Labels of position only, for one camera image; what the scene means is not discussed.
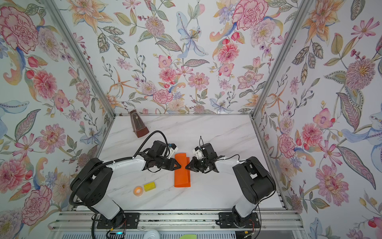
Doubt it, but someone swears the orange tape roll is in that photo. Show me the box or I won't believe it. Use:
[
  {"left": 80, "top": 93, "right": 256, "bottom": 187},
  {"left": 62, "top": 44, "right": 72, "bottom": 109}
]
[{"left": 133, "top": 186, "right": 144, "bottom": 197}]

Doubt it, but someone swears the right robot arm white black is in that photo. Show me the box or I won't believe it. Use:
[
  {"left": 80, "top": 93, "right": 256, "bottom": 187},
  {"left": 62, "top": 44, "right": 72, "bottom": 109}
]
[{"left": 185, "top": 143, "right": 276, "bottom": 221}]

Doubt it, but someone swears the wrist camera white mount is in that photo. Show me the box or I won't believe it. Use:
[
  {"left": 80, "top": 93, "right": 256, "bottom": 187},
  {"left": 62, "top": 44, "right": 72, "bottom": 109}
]
[
  {"left": 167, "top": 143, "right": 178, "bottom": 159},
  {"left": 193, "top": 147, "right": 204, "bottom": 160}
]

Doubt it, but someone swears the orange square paper sheet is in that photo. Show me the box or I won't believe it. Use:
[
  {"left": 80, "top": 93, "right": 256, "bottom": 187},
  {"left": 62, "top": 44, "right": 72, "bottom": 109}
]
[{"left": 174, "top": 153, "right": 191, "bottom": 188}]

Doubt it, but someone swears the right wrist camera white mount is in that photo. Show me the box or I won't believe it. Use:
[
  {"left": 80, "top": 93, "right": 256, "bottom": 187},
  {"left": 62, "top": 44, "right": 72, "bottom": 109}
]
[{"left": 193, "top": 147, "right": 204, "bottom": 160}]

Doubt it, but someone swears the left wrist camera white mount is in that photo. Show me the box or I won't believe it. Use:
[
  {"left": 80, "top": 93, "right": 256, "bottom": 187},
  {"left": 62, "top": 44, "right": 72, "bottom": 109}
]
[{"left": 167, "top": 143, "right": 178, "bottom": 159}]

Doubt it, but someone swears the aluminium front rail frame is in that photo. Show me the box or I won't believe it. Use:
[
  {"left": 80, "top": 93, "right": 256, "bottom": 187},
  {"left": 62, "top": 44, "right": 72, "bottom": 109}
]
[{"left": 48, "top": 208, "right": 304, "bottom": 232}]

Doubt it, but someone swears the white round object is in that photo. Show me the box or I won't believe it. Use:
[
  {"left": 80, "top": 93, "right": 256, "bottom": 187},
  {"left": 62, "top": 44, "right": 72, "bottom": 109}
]
[{"left": 143, "top": 230, "right": 161, "bottom": 239}]

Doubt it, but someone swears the black corrugated cable conduit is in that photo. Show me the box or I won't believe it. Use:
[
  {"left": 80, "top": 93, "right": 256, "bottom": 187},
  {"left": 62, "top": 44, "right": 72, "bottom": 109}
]
[{"left": 68, "top": 130, "right": 169, "bottom": 207}]

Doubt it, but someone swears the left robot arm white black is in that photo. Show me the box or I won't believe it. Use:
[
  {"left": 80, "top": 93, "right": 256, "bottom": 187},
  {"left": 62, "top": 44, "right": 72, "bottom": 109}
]
[{"left": 69, "top": 140, "right": 182, "bottom": 224}]

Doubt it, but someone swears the yellow rectangular block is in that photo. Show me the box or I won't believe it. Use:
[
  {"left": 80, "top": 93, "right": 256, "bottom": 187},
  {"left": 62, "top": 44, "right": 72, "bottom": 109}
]
[{"left": 143, "top": 182, "right": 156, "bottom": 192}]

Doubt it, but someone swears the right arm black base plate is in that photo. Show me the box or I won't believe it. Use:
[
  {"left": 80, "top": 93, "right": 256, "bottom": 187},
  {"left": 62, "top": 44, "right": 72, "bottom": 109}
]
[{"left": 215, "top": 212, "right": 261, "bottom": 229}]

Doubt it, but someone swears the green object at edge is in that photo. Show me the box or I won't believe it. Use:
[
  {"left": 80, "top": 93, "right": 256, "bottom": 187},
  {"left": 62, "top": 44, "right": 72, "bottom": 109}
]
[{"left": 179, "top": 234, "right": 198, "bottom": 239}]

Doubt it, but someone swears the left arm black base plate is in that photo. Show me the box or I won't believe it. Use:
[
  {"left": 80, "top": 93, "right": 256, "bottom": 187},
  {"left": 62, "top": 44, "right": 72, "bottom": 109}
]
[{"left": 96, "top": 212, "right": 140, "bottom": 230}]

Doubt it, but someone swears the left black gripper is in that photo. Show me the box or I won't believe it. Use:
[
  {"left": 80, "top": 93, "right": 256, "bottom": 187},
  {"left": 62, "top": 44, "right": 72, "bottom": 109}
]
[{"left": 155, "top": 156, "right": 183, "bottom": 172}]

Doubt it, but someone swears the brown wooden metronome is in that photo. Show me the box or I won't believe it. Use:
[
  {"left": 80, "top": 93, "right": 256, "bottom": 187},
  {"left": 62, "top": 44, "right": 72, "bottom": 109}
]
[{"left": 129, "top": 110, "right": 149, "bottom": 138}]

